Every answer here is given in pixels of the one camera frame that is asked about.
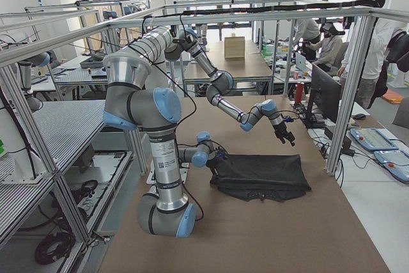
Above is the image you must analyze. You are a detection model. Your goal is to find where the black Huawei monitor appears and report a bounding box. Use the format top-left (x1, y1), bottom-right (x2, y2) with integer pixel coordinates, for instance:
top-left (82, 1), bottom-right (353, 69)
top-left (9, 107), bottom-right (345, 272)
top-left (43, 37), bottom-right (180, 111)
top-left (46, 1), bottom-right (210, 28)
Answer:
top-left (304, 64), bottom-right (341, 129)

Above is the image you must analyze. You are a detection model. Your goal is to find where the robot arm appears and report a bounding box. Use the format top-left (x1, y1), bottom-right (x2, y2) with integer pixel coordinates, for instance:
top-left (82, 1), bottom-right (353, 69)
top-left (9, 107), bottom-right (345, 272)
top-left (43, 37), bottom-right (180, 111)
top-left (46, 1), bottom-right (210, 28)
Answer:
top-left (143, 26), bottom-right (295, 146)
top-left (103, 52), bottom-right (196, 238)

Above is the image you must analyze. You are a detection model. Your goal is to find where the aluminium frame post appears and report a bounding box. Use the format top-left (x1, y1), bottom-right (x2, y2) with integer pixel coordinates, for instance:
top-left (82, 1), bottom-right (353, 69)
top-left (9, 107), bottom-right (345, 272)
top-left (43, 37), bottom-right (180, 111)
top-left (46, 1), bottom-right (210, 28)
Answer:
top-left (326, 15), bottom-right (376, 176)

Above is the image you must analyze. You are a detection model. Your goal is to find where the wooden box on table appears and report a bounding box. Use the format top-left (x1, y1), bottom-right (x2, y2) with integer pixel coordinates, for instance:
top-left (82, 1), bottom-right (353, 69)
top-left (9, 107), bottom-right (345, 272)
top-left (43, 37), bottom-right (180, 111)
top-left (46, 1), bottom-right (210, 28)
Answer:
top-left (224, 36), bottom-right (245, 59)

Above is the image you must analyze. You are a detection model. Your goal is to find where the standing person in mask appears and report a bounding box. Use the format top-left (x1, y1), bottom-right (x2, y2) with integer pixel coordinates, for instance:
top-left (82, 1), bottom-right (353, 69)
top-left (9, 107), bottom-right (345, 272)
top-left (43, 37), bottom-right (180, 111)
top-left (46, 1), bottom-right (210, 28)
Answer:
top-left (314, 22), bottom-right (345, 72)

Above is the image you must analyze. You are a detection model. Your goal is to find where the black graphic t-shirt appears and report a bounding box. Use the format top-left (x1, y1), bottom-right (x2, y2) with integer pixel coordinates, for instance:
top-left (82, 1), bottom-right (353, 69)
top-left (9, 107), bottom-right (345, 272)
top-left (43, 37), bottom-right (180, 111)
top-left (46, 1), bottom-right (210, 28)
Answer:
top-left (210, 155), bottom-right (311, 202)

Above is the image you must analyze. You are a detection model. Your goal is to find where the blue teach pendant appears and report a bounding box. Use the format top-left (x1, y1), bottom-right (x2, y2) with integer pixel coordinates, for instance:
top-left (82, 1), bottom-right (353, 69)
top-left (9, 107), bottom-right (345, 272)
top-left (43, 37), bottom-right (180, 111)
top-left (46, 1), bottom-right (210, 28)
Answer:
top-left (350, 128), bottom-right (399, 152)
top-left (373, 150), bottom-right (409, 184)

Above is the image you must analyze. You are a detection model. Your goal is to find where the red bottle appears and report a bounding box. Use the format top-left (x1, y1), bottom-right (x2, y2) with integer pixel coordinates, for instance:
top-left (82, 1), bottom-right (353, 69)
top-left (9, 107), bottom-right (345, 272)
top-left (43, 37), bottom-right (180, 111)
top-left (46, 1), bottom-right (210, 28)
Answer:
top-left (295, 82), bottom-right (304, 104)

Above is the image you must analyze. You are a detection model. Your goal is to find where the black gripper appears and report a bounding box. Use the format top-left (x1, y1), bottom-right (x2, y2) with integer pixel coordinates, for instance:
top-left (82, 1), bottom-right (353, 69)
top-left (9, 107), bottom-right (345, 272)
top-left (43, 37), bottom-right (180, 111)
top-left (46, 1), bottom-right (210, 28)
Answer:
top-left (206, 159), bottom-right (219, 174)
top-left (273, 122), bottom-right (295, 146)

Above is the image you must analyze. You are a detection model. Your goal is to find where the person in white hoodie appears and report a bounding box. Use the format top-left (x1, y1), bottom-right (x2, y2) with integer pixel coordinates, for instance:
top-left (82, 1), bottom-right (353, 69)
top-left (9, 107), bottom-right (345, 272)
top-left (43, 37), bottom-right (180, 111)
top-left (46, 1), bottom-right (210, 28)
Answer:
top-left (337, 19), bottom-right (396, 109)

